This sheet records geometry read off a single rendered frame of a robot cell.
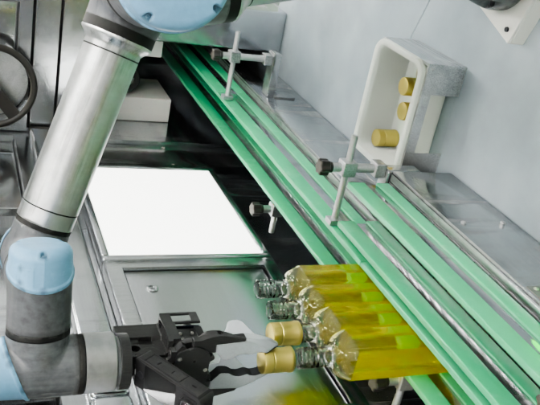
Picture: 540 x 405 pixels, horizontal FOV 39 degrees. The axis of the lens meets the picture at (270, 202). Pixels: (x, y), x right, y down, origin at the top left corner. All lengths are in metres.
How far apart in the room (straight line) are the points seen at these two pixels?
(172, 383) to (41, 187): 0.30
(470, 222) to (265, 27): 1.05
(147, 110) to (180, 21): 1.37
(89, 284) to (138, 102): 0.91
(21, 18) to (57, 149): 0.98
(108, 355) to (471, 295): 0.47
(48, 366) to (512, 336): 0.56
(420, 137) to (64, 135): 0.67
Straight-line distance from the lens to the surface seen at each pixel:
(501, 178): 1.32
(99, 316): 1.32
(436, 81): 1.39
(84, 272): 1.43
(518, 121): 1.30
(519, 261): 1.16
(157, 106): 2.23
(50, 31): 1.99
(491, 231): 1.23
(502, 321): 1.03
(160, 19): 0.87
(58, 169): 1.02
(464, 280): 1.10
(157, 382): 0.98
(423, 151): 1.44
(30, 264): 0.92
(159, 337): 1.04
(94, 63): 1.02
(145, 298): 1.37
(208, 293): 1.41
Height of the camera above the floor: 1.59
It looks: 23 degrees down
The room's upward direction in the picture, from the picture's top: 89 degrees counter-clockwise
